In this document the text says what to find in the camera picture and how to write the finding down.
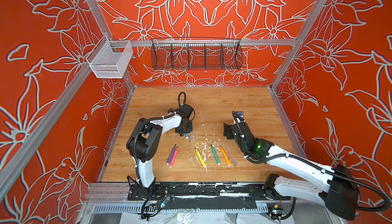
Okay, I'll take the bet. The pink marker pen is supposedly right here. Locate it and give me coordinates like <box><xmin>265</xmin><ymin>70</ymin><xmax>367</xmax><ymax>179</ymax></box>
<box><xmin>169</xmin><ymin>147</ymin><xmax>178</xmax><ymax>168</ymax></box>

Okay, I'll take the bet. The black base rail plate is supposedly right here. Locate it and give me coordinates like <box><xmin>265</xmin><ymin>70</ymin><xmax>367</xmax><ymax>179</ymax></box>
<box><xmin>128</xmin><ymin>182</ymin><xmax>292</xmax><ymax>200</ymax></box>

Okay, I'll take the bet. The clear plastic bin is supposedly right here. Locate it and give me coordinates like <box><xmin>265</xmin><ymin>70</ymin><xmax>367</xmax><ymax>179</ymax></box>
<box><xmin>86</xmin><ymin>36</ymin><xmax>133</xmax><ymax>79</ymax></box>

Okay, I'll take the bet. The orange marker pen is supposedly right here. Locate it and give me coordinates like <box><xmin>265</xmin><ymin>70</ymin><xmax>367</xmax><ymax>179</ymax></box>
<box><xmin>220</xmin><ymin>146</ymin><xmax>231</xmax><ymax>166</ymax></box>

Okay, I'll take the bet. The green marker pen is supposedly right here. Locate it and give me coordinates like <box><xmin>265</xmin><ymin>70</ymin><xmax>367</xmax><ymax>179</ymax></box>
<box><xmin>210</xmin><ymin>145</ymin><xmax>220</xmax><ymax>165</ymax></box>

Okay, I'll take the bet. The black wire basket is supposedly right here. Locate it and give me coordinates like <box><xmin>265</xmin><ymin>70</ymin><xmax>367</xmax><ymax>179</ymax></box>
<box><xmin>151</xmin><ymin>37</ymin><xmax>243</xmax><ymax>71</ymax></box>

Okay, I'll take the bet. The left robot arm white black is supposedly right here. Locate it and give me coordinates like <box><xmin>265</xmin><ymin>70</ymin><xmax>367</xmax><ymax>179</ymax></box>
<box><xmin>126</xmin><ymin>104</ymin><xmax>195</xmax><ymax>189</ymax></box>

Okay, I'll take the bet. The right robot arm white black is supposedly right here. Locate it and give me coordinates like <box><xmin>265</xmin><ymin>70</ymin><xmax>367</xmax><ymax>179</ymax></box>
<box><xmin>223</xmin><ymin>121</ymin><xmax>360</xmax><ymax>221</ymax></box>

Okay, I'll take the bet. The yellow marker pen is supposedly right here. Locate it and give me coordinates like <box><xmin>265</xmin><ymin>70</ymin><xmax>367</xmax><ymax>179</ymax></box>
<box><xmin>195</xmin><ymin>148</ymin><xmax>206</xmax><ymax>168</ymax></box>

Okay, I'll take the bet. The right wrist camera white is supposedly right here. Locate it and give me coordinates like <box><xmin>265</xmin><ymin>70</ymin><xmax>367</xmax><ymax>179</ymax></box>
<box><xmin>236</xmin><ymin>111</ymin><xmax>245</xmax><ymax>123</ymax></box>

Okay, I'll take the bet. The purple marker pen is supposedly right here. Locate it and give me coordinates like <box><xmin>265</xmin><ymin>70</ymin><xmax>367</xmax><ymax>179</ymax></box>
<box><xmin>167</xmin><ymin>144</ymin><xmax>177</xmax><ymax>165</ymax></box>

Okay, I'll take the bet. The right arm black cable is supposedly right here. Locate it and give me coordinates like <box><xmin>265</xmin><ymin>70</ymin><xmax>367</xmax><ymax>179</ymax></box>
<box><xmin>232</xmin><ymin>111</ymin><xmax>392</xmax><ymax>212</ymax></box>

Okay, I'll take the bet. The grey slotted cable duct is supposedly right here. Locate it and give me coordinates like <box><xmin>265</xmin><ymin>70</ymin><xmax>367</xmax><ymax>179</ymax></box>
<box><xmin>91</xmin><ymin>201</ymin><xmax>268</xmax><ymax>214</ymax></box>

